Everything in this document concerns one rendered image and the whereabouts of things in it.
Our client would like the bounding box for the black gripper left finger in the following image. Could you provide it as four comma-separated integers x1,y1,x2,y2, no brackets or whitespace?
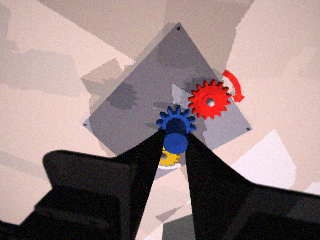
42,129,166,240

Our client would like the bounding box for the yellow gear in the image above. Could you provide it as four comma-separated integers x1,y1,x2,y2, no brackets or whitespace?
159,147,181,166

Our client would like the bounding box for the red gear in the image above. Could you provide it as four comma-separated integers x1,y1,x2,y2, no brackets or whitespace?
188,79,232,120

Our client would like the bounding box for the red curved arrow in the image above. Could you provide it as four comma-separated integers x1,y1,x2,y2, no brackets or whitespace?
222,70,244,102

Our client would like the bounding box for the blue gear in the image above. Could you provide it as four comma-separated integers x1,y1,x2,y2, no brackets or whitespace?
156,105,196,154

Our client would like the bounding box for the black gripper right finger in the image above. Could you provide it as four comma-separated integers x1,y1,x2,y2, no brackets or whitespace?
185,133,320,240

